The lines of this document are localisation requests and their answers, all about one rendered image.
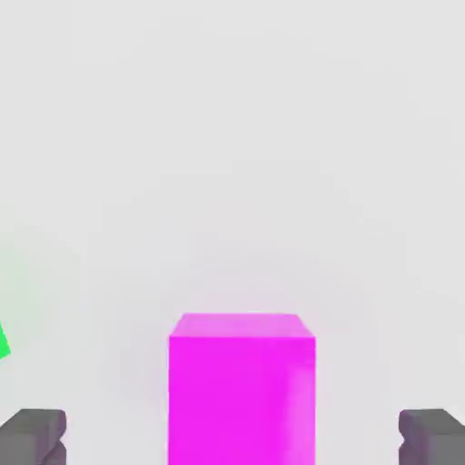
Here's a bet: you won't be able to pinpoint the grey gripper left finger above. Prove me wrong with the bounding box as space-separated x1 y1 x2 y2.
0 408 68 465

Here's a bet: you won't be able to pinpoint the small magenta cube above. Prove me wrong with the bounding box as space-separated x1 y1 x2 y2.
167 312 317 465

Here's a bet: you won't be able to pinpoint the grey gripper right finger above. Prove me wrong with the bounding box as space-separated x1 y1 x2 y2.
398 408 465 465

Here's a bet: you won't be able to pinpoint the small green cube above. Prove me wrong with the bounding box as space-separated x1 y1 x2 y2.
0 320 12 361

